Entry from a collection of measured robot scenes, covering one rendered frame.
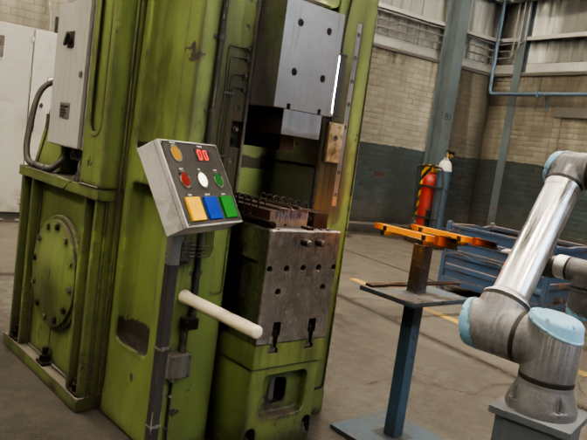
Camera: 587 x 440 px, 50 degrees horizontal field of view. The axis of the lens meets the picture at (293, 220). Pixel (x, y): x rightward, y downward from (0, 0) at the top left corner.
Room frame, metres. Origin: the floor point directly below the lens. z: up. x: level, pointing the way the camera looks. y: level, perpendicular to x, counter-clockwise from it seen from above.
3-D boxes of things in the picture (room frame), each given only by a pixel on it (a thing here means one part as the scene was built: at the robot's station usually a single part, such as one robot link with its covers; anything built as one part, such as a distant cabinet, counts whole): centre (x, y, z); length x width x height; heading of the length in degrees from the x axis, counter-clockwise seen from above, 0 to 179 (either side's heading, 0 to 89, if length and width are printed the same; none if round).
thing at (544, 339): (1.73, -0.75, 0.79); 0.17 x 0.15 x 0.18; 46
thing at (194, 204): (1.88, 0.30, 1.01); 0.07 x 0.05 x 0.07; 158
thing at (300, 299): (2.66, 0.13, 0.69); 0.56 x 0.38 x 0.45; 43
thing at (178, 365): (2.31, 0.36, 0.36); 0.09 x 0.07 x 0.12; 133
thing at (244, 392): (2.66, 0.13, 0.23); 0.55 x 0.37 x 0.47; 43
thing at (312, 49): (2.65, 0.13, 1.56); 0.42 x 0.39 x 0.40; 43
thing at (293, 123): (2.62, 0.16, 1.32); 0.42 x 0.20 x 0.10; 43
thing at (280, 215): (2.62, 0.16, 0.96); 0.42 x 0.20 x 0.09; 43
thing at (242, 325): (2.16, 0.21, 0.62); 0.44 x 0.05 x 0.05; 43
